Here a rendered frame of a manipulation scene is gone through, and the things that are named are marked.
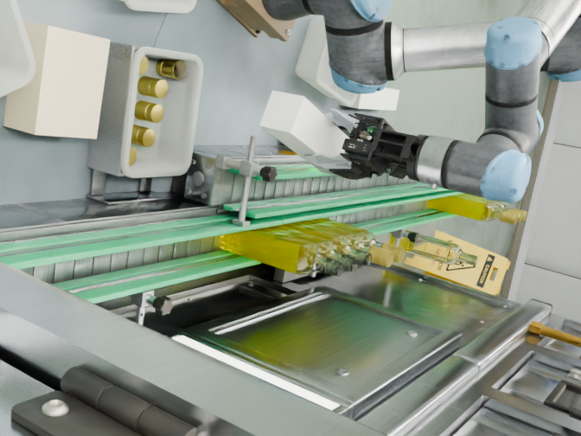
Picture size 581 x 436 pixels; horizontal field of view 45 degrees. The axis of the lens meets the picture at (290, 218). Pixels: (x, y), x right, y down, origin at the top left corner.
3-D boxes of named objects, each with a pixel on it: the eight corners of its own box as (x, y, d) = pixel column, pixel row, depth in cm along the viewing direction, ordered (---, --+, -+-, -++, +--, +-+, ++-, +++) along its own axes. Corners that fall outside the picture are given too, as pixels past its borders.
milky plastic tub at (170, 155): (87, 168, 125) (122, 179, 120) (100, 38, 120) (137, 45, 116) (156, 165, 139) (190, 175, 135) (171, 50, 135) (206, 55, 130)
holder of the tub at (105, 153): (83, 196, 126) (114, 207, 122) (99, 40, 121) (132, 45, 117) (151, 191, 140) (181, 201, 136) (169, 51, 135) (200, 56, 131)
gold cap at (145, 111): (134, 99, 128) (151, 103, 126) (148, 100, 131) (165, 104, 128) (132, 118, 128) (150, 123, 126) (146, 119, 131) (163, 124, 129)
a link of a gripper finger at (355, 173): (329, 150, 117) (379, 146, 113) (334, 154, 119) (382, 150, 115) (327, 177, 116) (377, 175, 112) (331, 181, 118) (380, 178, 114)
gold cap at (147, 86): (138, 74, 127) (156, 78, 125) (152, 76, 130) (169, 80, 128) (136, 94, 128) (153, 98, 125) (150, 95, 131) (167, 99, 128)
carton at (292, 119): (272, 90, 113) (303, 96, 110) (333, 142, 133) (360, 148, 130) (258, 125, 112) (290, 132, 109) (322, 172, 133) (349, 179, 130)
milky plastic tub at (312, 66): (304, 7, 171) (335, 10, 167) (343, 42, 191) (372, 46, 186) (284, 76, 171) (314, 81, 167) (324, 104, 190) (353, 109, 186)
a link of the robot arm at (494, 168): (533, 185, 106) (512, 217, 101) (462, 169, 111) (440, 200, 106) (536, 140, 101) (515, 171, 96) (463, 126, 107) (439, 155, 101)
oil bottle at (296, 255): (217, 248, 141) (307, 278, 130) (221, 221, 140) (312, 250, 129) (234, 245, 146) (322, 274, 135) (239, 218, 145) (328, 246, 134)
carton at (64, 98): (3, 125, 109) (35, 134, 105) (15, 20, 106) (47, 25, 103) (66, 130, 119) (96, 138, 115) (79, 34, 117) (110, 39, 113)
